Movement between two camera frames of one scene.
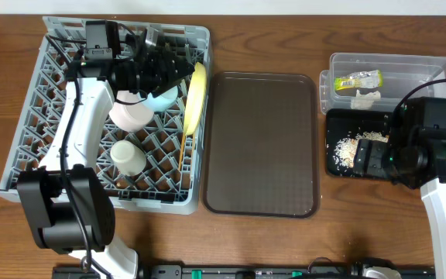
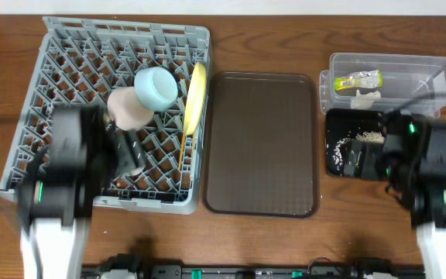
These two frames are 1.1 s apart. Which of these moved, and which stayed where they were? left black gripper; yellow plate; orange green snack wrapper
Moved: left black gripper
Stayed: yellow plate; orange green snack wrapper
